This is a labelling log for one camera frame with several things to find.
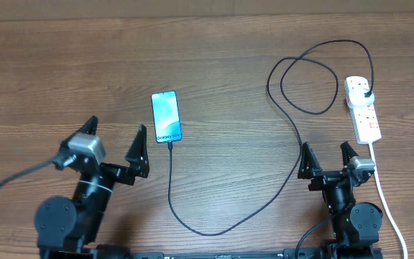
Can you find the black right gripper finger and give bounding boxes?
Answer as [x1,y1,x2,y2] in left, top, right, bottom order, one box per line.
[340,141,359,168]
[298,142,322,179]

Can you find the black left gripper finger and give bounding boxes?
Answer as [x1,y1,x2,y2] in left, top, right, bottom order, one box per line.
[125,124,150,178]
[76,116,98,135]

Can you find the Samsung Galaxy smartphone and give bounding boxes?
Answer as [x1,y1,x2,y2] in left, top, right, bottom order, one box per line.
[151,91,183,143]

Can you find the white power strip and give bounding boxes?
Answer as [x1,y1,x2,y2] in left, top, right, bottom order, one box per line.
[344,76,382,145]

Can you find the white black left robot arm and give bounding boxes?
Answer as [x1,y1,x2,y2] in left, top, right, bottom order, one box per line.
[0,116,150,259]

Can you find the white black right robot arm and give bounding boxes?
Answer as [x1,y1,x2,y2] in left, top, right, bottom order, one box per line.
[287,142,383,259]

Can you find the white charger plug adapter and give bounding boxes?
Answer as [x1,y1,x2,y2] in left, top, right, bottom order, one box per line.
[346,88,375,109]

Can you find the white power strip cord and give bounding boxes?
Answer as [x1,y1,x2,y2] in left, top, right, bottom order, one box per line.
[367,142,409,259]

